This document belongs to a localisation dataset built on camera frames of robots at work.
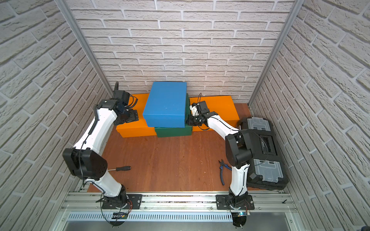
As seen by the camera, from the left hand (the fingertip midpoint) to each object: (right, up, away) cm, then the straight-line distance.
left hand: (131, 116), depth 83 cm
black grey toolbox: (+73, -27, -15) cm, 79 cm away
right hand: (+34, -3, +11) cm, 36 cm away
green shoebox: (+25, -11, +15) cm, 31 cm away
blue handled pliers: (+54, -33, +2) cm, 63 cm away
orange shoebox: (+7, +8, -9) cm, 13 cm away
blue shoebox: (+20, +7, +2) cm, 21 cm away
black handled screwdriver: (-4, -31, +2) cm, 32 cm away
